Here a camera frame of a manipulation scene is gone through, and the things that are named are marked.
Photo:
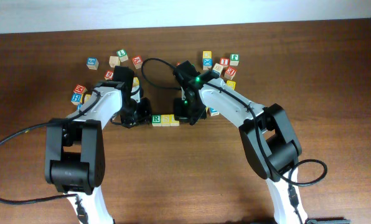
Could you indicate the yellow S block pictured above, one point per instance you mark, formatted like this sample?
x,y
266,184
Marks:
x,y
165,120
173,121

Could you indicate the red A block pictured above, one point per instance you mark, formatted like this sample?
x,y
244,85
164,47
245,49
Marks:
x,y
137,62

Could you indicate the green J block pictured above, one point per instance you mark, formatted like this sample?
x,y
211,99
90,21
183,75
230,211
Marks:
x,y
234,59

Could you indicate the yellow top block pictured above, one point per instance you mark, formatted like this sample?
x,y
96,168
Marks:
x,y
206,54

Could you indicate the blue X block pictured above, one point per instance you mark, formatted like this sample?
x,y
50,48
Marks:
x,y
206,63

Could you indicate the yellow block right of pair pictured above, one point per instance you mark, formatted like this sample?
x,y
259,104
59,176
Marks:
x,y
135,82

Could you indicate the blue H block upper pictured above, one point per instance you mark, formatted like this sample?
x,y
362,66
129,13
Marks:
x,y
76,98

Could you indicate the green L block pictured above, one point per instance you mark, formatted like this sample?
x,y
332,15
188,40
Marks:
x,y
122,54

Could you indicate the red I block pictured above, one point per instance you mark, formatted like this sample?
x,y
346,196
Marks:
x,y
224,62

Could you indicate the red 6 block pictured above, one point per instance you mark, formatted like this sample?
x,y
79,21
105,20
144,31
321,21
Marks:
x,y
108,75

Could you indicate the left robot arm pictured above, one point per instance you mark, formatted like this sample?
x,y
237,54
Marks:
x,y
75,156

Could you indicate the blue number 5 block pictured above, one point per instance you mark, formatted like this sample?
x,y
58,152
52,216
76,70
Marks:
x,y
92,63

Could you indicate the plain wooden block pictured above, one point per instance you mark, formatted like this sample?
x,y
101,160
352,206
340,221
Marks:
x,y
114,61

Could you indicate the red E block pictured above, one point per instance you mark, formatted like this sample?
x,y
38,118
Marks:
x,y
230,73

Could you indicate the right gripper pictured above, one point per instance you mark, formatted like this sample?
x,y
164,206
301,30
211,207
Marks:
x,y
180,113

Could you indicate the red M block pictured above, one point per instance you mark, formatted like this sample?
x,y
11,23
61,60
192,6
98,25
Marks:
x,y
80,89

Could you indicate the yellow O block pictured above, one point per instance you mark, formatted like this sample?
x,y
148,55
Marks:
x,y
86,97

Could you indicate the blue edged tilted block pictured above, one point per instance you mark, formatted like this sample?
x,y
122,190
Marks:
x,y
217,69

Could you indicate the green R block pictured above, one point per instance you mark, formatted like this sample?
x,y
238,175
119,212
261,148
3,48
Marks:
x,y
156,120

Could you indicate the yellow K block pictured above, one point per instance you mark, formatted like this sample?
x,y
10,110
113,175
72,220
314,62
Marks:
x,y
231,84

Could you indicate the blue L block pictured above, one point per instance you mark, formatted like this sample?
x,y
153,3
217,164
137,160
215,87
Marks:
x,y
213,112

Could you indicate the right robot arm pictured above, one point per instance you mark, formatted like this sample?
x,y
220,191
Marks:
x,y
268,138

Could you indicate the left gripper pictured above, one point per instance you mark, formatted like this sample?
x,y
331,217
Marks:
x,y
144,119

